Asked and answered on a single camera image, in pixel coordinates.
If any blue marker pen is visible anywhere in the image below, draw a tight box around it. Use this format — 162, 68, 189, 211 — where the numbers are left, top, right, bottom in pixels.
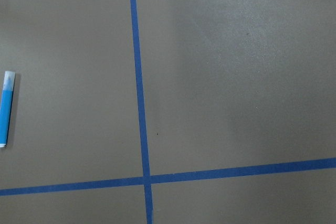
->
1, 71, 15, 148

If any blue tape strip lengthwise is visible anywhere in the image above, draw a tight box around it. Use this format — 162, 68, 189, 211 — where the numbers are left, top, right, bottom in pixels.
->
130, 0, 153, 223

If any blue tape strip crosswise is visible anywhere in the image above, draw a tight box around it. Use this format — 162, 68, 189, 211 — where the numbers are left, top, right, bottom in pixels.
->
1, 158, 335, 196

